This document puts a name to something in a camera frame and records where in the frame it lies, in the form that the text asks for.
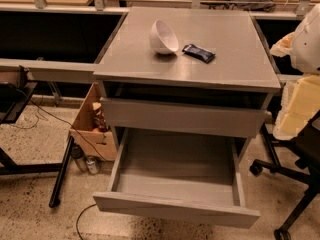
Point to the grey drawer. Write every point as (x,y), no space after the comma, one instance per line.
(188,118)
(177,176)

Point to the brown bottle in box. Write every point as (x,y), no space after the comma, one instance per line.
(99,119)

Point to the white bowl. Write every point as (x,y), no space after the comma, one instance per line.
(162,38)

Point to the dark spray can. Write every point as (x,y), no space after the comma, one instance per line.
(79,158)

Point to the grey top drawer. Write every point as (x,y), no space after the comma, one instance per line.
(188,118)

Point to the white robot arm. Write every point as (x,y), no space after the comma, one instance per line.
(305,56)

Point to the dark blue snack packet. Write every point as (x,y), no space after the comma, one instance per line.
(198,53)

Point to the grey drawer cabinet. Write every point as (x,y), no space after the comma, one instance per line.
(184,70)

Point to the cardboard box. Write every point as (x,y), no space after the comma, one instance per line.
(85,131)

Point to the silver can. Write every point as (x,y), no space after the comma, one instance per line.
(92,165)

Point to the black table leg frame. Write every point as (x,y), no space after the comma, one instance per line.
(16,91)

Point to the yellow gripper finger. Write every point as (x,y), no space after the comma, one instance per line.
(299,104)
(283,46)

